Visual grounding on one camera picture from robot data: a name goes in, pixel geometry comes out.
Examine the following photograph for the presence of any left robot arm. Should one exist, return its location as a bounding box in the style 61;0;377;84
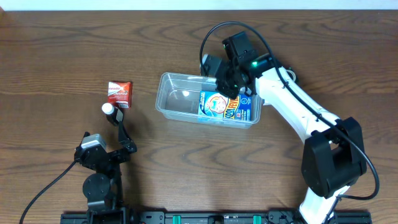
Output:
74;122;137;212

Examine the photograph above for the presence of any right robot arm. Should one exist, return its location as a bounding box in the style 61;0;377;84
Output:
202;32;370;223

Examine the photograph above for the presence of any clear plastic container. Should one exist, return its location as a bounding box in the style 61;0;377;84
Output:
155;72;262;129

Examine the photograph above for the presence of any dark bottle white cap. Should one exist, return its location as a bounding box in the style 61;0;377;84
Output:
101;103;124;126

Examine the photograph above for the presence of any red Panadol box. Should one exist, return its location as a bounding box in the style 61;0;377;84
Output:
108;82;132;108

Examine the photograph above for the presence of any green Zam-Buk box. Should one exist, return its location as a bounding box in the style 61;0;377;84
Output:
286;67;299;84

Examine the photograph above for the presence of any left black cable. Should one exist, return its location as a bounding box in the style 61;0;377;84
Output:
19;158;78;224

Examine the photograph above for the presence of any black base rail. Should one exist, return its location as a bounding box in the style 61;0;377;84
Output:
60;210;373;224

